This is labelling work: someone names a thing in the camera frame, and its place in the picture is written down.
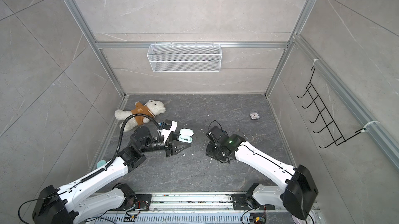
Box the small black square box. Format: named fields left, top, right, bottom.
left=249, top=112, right=260, bottom=120

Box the teal round disc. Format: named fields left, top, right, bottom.
left=96, top=160, right=106, bottom=168

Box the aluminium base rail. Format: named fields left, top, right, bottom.
left=60, top=191, right=322, bottom=224

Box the green earbud charging case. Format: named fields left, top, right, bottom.
left=178, top=128, right=194, bottom=144

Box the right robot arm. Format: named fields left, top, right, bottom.
left=206, top=124, right=319, bottom=224

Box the white teddy bear brown shirt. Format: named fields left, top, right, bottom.
left=114, top=100, right=166, bottom=132

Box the black wall hook rack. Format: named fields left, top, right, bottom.
left=297, top=67, right=366, bottom=149

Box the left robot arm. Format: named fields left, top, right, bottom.
left=32, top=117, right=194, bottom=224

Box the white wire mesh basket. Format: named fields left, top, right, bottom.
left=147, top=44, right=222, bottom=72

